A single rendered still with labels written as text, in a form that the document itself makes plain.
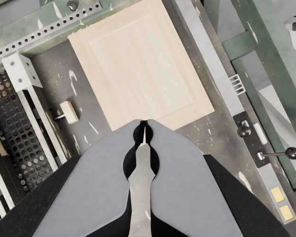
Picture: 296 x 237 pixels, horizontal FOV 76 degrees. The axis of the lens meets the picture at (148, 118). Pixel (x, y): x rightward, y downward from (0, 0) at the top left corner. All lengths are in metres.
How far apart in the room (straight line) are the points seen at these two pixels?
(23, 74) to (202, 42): 0.64
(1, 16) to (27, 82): 1.06
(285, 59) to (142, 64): 0.50
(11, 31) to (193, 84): 0.68
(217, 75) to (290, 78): 0.25
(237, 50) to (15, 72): 0.83
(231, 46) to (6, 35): 0.84
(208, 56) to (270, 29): 0.23
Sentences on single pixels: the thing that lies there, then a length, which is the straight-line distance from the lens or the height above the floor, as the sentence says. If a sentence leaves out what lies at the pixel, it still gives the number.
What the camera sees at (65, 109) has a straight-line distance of 0.75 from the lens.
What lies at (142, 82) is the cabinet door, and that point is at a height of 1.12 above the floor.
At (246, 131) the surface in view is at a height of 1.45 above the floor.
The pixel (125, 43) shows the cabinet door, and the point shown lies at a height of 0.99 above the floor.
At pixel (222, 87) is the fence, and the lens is 0.74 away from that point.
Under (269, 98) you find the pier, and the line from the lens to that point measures 4.13.
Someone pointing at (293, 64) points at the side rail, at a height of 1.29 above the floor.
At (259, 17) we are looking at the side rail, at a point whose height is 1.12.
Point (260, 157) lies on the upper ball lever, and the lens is 0.77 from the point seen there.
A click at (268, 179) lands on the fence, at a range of 0.82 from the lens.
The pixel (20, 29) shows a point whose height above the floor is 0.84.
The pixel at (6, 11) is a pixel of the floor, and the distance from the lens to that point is 1.79.
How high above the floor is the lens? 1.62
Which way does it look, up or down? 33 degrees down
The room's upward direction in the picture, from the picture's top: 155 degrees clockwise
